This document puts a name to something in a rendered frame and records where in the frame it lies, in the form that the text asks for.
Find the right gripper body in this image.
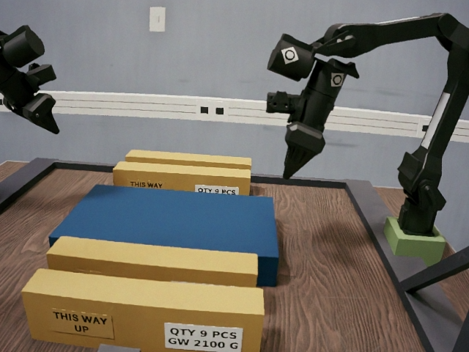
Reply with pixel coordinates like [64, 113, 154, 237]
[285, 86, 336, 154]

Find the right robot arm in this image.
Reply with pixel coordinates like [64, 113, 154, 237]
[266, 13, 469, 237]

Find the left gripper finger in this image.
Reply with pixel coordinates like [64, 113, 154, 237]
[12, 107, 27, 119]
[33, 107, 60, 135]

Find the yellow cardboard carton side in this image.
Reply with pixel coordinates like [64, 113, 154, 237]
[125, 150, 251, 170]
[21, 268, 265, 352]
[46, 236, 257, 288]
[113, 161, 251, 196]

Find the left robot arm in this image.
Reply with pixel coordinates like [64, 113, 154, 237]
[0, 25, 56, 93]

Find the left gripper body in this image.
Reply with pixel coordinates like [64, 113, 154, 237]
[0, 68, 56, 123]

